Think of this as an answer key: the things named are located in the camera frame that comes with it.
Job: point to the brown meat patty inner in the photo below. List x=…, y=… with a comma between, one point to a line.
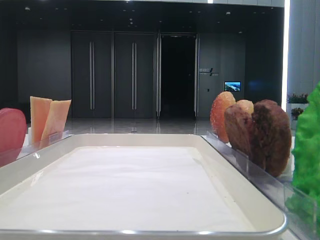
x=238, y=126

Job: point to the brown meat patty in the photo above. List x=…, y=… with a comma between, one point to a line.
x=238, y=126
x=271, y=137

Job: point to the orange cheese slice right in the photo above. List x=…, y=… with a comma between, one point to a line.
x=55, y=122

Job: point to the orange cheese slice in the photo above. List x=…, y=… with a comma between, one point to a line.
x=55, y=122
x=39, y=110

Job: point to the brown meat patty outer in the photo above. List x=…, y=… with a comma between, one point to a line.
x=271, y=137

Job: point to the orange cheese slice left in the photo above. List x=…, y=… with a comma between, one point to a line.
x=39, y=110

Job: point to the green lettuce leaf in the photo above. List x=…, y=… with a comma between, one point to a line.
x=306, y=176

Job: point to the dark double doors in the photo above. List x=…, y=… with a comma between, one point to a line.
x=113, y=74

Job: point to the bun slice far right outer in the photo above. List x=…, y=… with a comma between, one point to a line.
x=217, y=118

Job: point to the bun slice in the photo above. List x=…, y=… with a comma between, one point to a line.
x=246, y=106
x=217, y=118

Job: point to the bun slice far right inner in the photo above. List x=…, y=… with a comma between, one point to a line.
x=246, y=106

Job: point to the white metal tray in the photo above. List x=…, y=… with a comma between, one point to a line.
x=132, y=187

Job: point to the potted flower plants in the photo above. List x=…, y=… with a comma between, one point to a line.
x=295, y=105

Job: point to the small wall display screen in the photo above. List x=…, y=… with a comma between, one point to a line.
x=232, y=86

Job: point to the clear front rail left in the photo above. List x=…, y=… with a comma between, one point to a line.
x=12, y=155

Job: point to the clear rail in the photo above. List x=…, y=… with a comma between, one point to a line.
x=12, y=155
x=265, y=180

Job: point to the clear front rail right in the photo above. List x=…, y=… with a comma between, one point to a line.
x=265, y=180

